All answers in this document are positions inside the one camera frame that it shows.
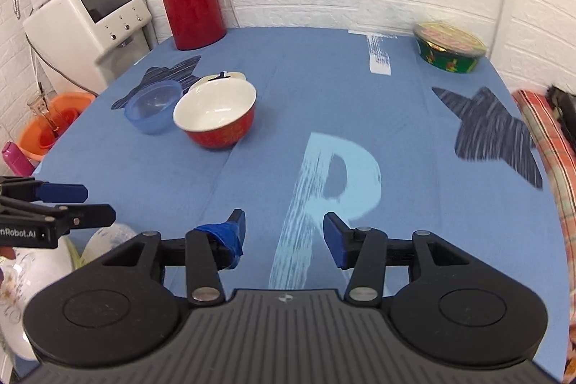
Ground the white countertop water dispenser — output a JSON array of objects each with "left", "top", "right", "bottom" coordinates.
[{"left": 23, "top": 0, "right": 157, "bottom": 94}]

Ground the plaid cloth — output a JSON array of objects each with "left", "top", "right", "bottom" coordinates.
[{"left": 513, "top": 90, "right": 575, "bottom": 362}]

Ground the blue printed tablecloth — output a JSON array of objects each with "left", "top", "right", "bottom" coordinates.
[{"left": 37, "top": 28, "right": 570, "bottom": 377}]

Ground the red and white ceramic bowl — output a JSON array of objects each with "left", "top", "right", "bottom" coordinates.
[{"left": 173, "top": 75, "right": 258, "bottom": 149}]

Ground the pink plastic object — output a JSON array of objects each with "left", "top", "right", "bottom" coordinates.
[{"left": 2, "top": 141, "right": 35, "bottom": 176}]

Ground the orange plastic basin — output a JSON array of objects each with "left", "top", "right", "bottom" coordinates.
[{"left": 17, "top": 91, "right": 96, "bottom": 162}]

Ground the translucent blue plastic bowl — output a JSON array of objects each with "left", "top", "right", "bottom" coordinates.
[{"left": 124, "top": 80, "right": 183, "bottom": 135}]

